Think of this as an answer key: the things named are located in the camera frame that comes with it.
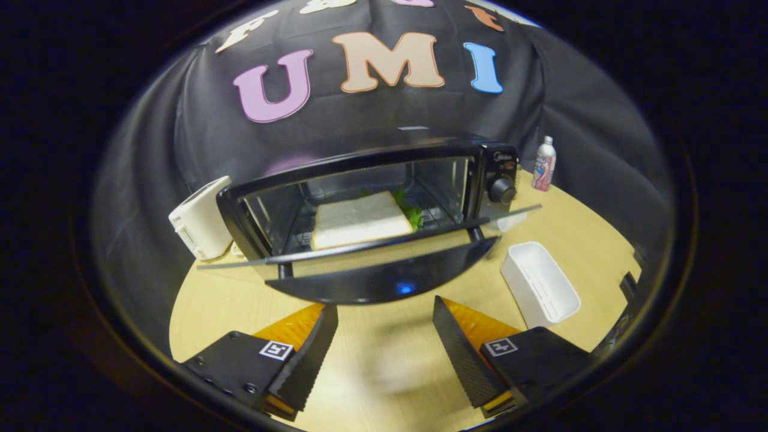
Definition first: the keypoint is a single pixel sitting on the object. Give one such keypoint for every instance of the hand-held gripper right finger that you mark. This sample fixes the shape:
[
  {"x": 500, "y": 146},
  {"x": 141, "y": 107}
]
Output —
[{"x": 465, "y": 360}]

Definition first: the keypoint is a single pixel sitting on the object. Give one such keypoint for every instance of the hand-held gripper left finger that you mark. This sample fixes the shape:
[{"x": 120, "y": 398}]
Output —
[{"x": 306, "y": 366}]

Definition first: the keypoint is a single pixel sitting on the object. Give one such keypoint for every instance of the black toaster oven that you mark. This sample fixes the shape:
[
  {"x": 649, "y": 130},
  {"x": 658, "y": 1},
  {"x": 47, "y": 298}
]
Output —
[{"x": 384, "y": 282}]

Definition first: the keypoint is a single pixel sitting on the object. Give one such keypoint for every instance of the sandwich with lettuce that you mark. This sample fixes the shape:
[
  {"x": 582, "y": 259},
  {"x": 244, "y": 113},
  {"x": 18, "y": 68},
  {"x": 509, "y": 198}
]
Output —
[{"x": 360, "y": 219}]

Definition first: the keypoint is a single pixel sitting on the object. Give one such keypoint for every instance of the white pop-up toaster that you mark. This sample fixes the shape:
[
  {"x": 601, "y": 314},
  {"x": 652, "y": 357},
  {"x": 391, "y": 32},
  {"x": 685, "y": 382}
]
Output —
[{"x": 198, "y": 222}]

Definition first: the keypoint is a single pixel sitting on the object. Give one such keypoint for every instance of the white plastic tray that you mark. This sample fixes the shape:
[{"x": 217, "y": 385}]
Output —
[{"x": 540, "y": 285}]

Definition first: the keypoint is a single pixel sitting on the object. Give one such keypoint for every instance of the small white object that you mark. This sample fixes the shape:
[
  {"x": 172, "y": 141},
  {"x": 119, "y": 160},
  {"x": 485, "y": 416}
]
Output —
[{"x": 511, "y": 223}]

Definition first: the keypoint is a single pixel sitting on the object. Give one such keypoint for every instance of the pink drink bottle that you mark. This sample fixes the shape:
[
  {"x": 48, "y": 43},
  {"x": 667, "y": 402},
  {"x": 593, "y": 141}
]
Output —
[{"x": 543, "y": 168}]

